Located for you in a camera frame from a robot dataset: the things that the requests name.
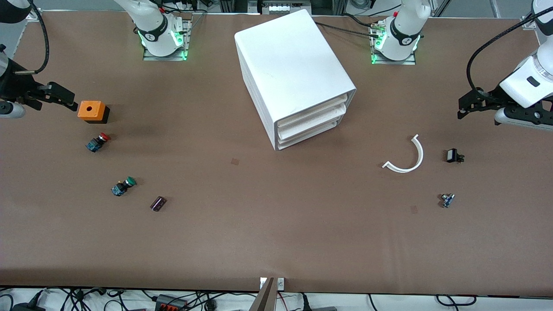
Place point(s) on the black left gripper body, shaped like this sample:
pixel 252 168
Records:
pixel 491 99

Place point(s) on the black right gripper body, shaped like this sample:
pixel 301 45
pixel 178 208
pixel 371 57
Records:
pixel 12 82

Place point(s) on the white plastic drawer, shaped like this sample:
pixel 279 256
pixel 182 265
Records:
pixel 313 125
pixel 315 113
pixel 311 134

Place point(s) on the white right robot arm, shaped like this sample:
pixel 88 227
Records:
pixel 151 26

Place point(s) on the white drawer cabinet shell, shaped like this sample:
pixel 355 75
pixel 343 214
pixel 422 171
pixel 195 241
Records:
pixel 289 56

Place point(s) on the white curved plastic strip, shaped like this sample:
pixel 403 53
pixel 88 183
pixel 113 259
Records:
pixel 421 155

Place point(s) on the small blue potentiometer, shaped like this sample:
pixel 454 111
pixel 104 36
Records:
pixel 447 201

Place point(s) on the purple cylindrical capacitor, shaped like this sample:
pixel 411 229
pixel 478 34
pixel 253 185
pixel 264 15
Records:
pixel 158 204

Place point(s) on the black power adapter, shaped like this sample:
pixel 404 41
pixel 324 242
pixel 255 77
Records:
pixel 28 307

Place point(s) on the black power strip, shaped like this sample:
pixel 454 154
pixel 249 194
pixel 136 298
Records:
pixel 170 302

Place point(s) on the orange button enclosure box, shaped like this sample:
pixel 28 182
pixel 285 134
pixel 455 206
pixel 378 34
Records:
pixel 90 110

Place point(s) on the small black switch module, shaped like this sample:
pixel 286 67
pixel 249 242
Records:
pixel 452 155

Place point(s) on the red push button switch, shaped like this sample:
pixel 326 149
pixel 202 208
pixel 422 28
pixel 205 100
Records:
pixel 96 144

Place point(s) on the metal table corner bracket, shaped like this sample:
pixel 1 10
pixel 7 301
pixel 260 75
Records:
pixel 34 16
pixel 528 22

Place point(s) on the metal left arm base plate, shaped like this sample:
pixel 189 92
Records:
pixel 393 62

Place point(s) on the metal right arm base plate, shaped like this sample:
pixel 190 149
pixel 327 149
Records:
pixel 166 58

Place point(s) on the green push button switch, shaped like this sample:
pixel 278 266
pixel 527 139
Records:
pixel 121 188

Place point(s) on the aluminium frame structure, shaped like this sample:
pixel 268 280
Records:
pixel 281 6

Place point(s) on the white table edge bracket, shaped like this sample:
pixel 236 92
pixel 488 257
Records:
pixel 281 283

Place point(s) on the wooden post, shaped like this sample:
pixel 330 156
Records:
pixel 264 298

